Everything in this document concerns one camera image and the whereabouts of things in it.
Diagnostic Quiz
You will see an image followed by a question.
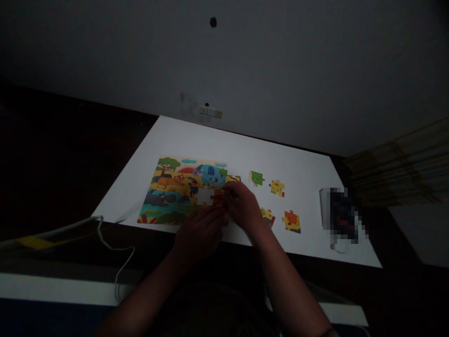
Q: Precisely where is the person's right hand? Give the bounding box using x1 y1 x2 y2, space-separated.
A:
222 182 265 235

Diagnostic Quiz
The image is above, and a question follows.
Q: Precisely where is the person's left hand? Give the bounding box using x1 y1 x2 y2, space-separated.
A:
174 205 229 264

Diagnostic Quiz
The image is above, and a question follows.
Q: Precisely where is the orange brown puzzle piece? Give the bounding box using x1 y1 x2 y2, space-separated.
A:
210 188 229 212

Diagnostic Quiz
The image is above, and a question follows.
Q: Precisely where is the green puzzle piece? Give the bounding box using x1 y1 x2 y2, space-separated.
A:
249 170 266 188

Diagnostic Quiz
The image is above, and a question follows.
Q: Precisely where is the yellow and red puzzle piece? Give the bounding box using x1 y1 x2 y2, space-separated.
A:
260 207 276 229

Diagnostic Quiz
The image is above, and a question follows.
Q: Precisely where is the assembled jungle animal puzzle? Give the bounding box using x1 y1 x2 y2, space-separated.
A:
137 154 243 227

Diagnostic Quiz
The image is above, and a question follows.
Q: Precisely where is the white-edged flat device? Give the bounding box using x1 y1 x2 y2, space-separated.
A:
318 187 369 243

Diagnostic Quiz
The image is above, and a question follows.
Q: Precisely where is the white long bar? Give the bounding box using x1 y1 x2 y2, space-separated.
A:
0 215 104 249

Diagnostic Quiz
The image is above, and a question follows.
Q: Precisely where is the yellow flat object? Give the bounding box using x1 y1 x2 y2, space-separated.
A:
16 236 54 250

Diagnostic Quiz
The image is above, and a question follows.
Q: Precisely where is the white wall socket panel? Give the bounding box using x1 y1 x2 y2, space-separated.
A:
199 105 224 120

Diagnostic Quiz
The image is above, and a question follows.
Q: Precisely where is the white cable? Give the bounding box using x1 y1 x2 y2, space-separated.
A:
94 215 137 303

